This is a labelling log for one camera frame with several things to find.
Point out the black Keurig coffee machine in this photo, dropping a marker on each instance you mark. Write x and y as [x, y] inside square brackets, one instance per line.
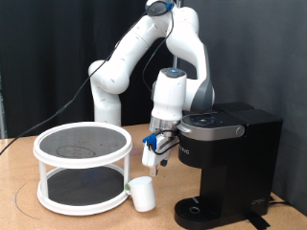
[236, 159]

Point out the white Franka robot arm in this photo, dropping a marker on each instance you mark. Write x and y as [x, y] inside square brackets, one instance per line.
[166, 64]

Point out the black tape strip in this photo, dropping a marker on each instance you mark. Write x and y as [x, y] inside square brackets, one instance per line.
[258, 222]

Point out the white mug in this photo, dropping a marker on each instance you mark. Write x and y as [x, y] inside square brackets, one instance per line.
[142, 193]

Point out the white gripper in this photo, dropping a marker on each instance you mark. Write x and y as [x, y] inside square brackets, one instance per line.
[156, 151]

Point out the white two-tier turntable shelf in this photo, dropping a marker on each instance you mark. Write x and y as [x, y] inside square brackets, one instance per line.
[83, 143]

